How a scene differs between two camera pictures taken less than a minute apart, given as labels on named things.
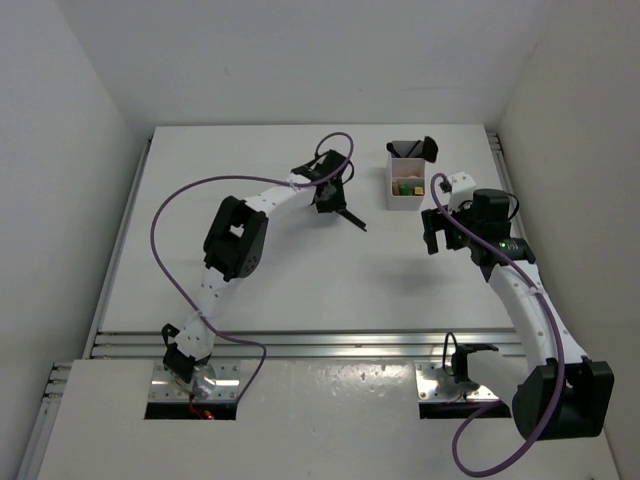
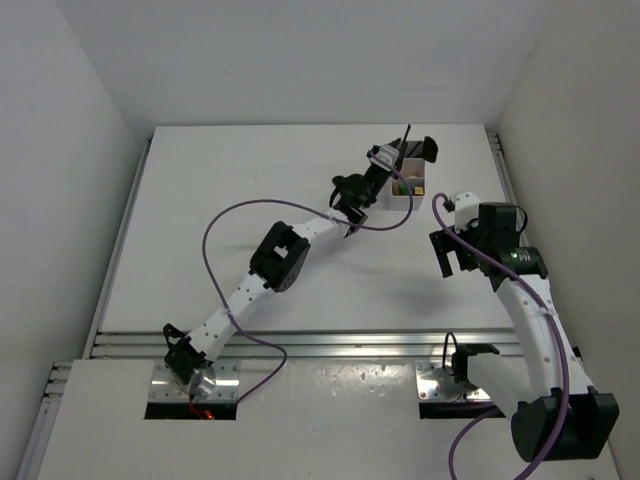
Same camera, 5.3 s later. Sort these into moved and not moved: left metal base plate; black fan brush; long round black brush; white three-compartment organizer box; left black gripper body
Moved: left black gripper body; long round black brush
Not moved: left metal base plate; white three-compartment organizer box; black fan brush
